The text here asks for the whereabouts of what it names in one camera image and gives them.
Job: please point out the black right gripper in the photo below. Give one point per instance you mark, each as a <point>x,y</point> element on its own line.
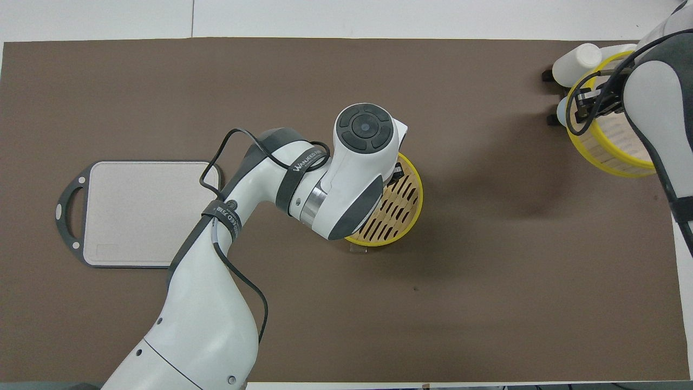
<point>610,103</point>

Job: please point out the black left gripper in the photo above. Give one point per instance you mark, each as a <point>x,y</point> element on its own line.
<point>395,173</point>

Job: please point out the yellow steamer tier with liner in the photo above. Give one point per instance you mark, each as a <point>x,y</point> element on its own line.
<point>606,157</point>

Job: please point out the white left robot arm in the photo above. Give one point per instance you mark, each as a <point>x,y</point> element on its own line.
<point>206,325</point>

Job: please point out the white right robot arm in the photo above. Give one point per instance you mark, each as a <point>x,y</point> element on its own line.
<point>660,103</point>

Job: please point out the yellow steamer tier slatted base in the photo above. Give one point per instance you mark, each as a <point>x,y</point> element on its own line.
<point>398,211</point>

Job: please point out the light blue plastic cup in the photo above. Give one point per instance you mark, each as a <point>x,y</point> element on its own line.
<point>561,111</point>

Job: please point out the white plastic cup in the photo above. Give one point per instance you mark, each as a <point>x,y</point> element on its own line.
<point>617,50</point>
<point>574,64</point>

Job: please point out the black cup rack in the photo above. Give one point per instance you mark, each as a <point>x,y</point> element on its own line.
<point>548,75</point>

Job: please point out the clear tape piece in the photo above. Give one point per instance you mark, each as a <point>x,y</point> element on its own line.
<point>358,248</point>

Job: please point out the brown table mat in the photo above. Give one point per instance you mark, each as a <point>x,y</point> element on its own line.
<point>487,303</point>

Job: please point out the grey cutting board dark rim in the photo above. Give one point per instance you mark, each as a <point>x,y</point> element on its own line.
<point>135,216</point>

